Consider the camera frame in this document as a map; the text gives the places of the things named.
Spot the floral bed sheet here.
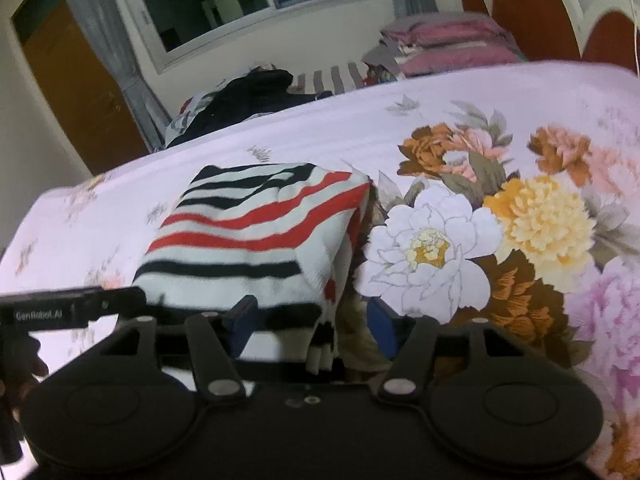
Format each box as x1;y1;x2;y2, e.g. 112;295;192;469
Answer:
0;60;640;480

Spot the white framed window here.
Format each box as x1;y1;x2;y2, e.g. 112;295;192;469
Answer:
105;0;401;73

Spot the brown and white headboard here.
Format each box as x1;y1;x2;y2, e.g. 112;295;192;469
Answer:
425;0;640;78

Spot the stack of folded pink clothes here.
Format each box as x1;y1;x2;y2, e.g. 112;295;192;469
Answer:
362;11;526;81

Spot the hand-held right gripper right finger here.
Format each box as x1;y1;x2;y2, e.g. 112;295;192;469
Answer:
366;297;543;407

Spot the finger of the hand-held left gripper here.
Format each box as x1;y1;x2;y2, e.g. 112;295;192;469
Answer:
82;286;149;325

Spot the striped white black red garment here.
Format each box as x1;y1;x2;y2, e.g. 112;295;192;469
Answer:
132;161;373;376

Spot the brown wooden door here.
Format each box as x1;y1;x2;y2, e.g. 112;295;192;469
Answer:
12;0;151;176

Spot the pile of dark clothes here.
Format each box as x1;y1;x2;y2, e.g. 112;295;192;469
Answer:
165;67;296;148

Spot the grey striped cloth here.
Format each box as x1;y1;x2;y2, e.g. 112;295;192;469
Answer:
290;61;371;100

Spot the thin white cord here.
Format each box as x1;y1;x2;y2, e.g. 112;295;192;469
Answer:
627;0;640;77

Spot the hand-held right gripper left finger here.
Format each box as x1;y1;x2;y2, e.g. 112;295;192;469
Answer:
99;295;260;407

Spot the person's left hand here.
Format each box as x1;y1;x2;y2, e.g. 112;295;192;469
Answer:
0;334;50;413

